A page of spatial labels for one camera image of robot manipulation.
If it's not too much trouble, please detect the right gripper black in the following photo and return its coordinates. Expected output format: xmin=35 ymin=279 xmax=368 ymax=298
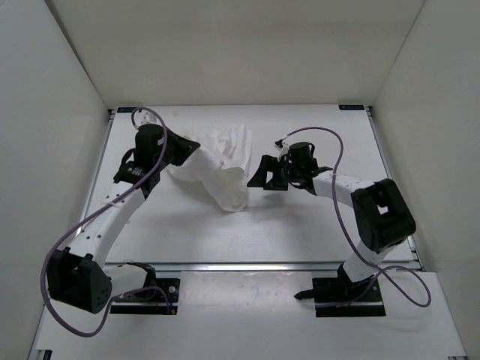
xmin=247 ymin=155 xmax=301 ymax=191

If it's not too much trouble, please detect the white pleated skirt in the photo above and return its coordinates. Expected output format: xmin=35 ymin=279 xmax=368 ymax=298
xmin=166 ymin=124 xmax=253 ymax=212

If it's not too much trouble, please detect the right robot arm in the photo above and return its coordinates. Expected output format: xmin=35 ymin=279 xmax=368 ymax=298
xmin=247 ymin=142 xmax=416 ymax=301

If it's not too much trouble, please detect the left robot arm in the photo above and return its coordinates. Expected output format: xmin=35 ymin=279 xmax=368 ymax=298
xmin=46 ymin=124 xmax=200 ymax=314

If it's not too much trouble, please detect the left blue corner label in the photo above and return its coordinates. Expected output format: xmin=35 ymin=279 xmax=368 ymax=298
xmin=116 ymin=106 xmax=143 ymax=113

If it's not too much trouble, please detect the blue corner label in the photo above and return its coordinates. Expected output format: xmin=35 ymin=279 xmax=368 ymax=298
xmin=116 ymin=106 xmax=143 ymax=113
xmin=338 ymin=104 xmax=365 ymax=111

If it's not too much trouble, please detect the right blue corner label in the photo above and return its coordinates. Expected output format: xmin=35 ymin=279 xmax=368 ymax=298
xmin=338 ymin=104 xmax=365 ymax=111

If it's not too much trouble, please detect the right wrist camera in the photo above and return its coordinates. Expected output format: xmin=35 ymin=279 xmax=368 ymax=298
xmin=274 ymin=138 xmax=290 ymax=161

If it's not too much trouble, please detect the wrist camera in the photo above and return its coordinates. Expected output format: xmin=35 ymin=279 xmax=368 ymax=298
xmin=274 ymin=138 xmax=290 ymax=161
xmin=132 ymin=111 xmax=158 ymax=130

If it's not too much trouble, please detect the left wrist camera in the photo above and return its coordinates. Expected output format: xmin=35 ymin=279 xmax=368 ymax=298
xmin=132 ymin=111 xmax=158 ymax=130

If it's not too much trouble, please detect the aluminium left side rail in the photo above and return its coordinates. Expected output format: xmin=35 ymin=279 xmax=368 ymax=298
xmin=79 ymin=108 xmax=116 ymax=221

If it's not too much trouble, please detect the aluminium front rail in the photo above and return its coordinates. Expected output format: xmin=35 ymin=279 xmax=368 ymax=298
xmin=151 ymin=262 xmax=340 ymax=272

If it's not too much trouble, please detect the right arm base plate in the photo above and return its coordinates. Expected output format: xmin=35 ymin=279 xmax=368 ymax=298
xmin=294 ymin=277 xmax=386 ymax=318

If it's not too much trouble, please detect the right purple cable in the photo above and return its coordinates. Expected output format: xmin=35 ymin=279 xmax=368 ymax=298
xmin=275 ymin=126 xmax=432 ymax=311

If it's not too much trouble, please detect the purple cable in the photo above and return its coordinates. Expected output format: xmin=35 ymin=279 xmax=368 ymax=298
xmin=41 ymin=106 xmax=179 ymax=338
xmin=275 ymin=126 xmax=432 ymax=311

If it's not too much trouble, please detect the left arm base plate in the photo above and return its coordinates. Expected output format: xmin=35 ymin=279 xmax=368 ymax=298
xmin=109 ymin=277 xmax=181 ymax=316

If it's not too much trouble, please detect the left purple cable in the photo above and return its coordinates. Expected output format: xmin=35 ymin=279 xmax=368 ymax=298
xmin=41 ymin=106 xmax=179 ymax=338

